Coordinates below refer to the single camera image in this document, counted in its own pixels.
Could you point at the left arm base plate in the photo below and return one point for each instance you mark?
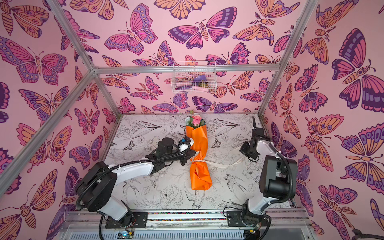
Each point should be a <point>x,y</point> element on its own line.
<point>135,220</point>

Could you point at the green circuit board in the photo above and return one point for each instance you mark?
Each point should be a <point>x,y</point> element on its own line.
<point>125,235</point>

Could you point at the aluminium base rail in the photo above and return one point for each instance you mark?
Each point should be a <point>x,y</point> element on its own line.
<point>286,224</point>

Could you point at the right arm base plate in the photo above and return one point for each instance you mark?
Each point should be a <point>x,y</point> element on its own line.
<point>237,218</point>

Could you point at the white fake flower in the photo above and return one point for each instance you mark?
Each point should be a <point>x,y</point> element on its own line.
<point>189,121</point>

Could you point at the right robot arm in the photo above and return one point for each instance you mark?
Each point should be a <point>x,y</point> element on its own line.
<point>278,178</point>

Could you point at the white wire basket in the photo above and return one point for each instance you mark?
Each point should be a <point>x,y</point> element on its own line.
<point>194,77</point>

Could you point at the orange wrapping paper sheet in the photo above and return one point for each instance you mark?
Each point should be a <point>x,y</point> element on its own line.
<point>199,172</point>

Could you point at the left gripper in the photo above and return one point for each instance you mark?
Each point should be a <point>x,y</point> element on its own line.
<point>184,156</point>

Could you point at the white ribbon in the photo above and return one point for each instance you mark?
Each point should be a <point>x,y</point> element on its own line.
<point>217,165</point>

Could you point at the pink fake rose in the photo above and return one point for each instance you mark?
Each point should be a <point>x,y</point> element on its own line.
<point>197,120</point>

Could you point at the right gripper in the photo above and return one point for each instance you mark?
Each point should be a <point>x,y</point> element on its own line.
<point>257,132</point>

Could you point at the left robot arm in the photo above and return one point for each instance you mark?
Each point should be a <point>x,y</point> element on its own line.
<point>95,190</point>

